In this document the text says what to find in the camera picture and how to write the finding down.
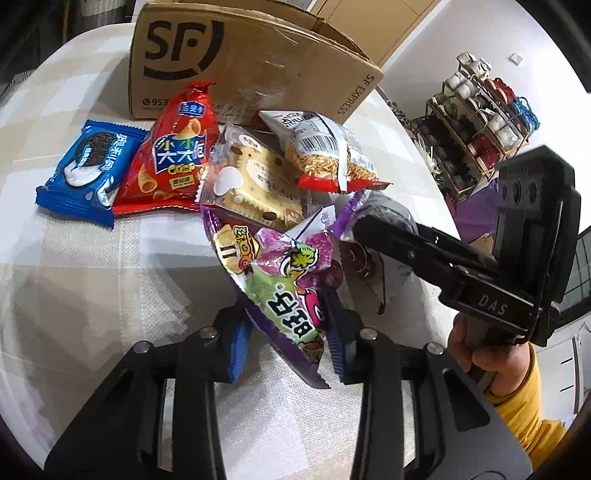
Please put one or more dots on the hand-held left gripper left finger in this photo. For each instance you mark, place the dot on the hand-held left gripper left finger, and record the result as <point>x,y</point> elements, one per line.
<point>239,350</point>

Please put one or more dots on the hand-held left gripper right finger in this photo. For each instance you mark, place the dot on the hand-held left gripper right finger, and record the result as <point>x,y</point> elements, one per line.
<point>341,341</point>

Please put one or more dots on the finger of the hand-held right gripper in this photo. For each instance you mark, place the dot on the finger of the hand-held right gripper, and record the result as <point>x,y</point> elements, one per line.
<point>415,251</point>

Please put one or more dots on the grey purple snack packet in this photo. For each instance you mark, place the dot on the grey purple snack packet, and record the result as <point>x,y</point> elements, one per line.
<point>383,207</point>

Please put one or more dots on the purple green candy packet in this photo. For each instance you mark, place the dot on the purple green candy packet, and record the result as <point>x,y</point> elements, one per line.
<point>277,286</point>

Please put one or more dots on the noodle snack packet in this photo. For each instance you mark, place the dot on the noodle snack packet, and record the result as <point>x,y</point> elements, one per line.
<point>323,157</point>

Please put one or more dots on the clear biscuit packet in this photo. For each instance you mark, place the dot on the clear biscuit packet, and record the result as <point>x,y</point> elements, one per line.
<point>249,180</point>

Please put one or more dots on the red crisp packet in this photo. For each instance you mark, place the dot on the red crisp packet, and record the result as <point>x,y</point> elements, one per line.
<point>171,152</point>

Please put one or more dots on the blue cookie packet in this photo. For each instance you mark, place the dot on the blue cookie packet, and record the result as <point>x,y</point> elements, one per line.
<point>87,170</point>

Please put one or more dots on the brown cardboard box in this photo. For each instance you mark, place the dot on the brown cardboard box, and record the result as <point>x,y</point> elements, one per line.
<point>258,60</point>

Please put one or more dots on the person's right forearm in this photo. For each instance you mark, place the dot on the person's right forearm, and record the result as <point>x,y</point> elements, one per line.
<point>531,410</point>

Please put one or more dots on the person's right hand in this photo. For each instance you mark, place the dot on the person's right hand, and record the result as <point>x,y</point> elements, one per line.
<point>498,364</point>

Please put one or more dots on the purple bag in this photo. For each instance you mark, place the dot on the purple bag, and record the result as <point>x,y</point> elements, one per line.
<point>478,212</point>

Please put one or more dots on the wooden shoe rack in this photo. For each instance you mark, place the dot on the wooden shoe rack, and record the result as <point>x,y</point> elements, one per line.
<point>480,152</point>

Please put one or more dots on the pile of sneakers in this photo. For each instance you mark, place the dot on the pile of sneakers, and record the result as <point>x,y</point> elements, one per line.
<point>418,134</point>

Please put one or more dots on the white light switch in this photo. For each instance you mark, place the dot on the white light switch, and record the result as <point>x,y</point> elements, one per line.
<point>515,57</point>

